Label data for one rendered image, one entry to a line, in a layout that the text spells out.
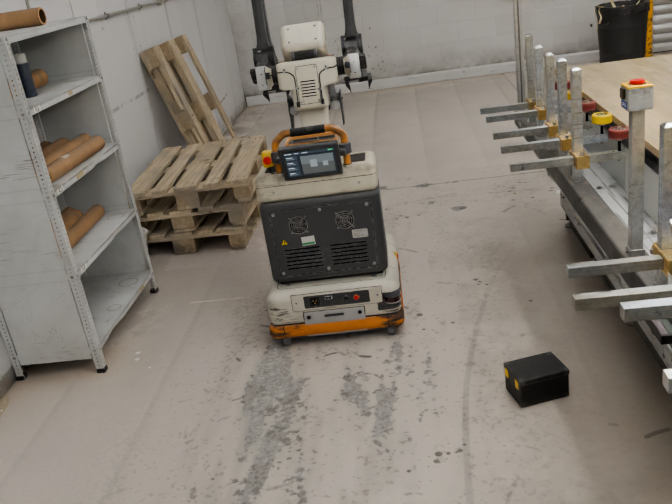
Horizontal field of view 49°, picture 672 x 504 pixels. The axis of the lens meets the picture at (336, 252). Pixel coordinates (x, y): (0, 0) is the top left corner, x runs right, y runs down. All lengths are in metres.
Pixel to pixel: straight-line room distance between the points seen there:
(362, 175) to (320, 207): 0.24
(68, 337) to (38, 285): 0.28
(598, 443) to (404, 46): 7.19
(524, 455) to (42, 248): 2.20
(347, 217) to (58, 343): 1.48
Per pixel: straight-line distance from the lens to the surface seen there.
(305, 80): 3.51
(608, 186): 3.29
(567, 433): 2.82
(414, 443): 2.80
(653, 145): 2.83
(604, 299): 1.83
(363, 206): 3.29
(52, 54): 4.23
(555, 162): 3.01
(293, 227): 3.35
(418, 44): 9.40
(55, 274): 3.56
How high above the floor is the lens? 1.69
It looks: 22 degrees down
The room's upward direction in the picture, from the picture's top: 9 degrees counter-clockwise
